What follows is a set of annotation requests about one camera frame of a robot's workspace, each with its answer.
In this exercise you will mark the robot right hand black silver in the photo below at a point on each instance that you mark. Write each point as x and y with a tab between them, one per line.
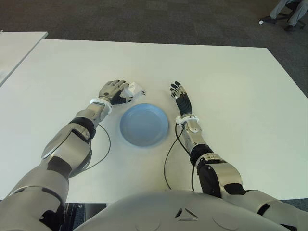
183	104

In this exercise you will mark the robot torso grey shell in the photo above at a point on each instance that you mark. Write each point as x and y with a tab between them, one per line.
168	211

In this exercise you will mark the neighbouring white table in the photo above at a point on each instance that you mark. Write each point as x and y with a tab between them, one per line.
16	50

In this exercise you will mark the robot right arm silver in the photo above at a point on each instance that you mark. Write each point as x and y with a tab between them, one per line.
223	170

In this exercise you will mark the robot left hand black silver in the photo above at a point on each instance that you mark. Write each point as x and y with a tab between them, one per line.
110	90

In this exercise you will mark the blue plastic plate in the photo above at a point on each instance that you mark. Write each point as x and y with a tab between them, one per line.
144	125

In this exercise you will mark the robot left arm silver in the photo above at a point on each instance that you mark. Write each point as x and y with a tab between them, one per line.
69	142

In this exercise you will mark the seated person in grey trousers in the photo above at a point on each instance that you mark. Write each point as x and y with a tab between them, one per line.
294	10

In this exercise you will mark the white charger block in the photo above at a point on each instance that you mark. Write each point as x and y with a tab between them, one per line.
136	90

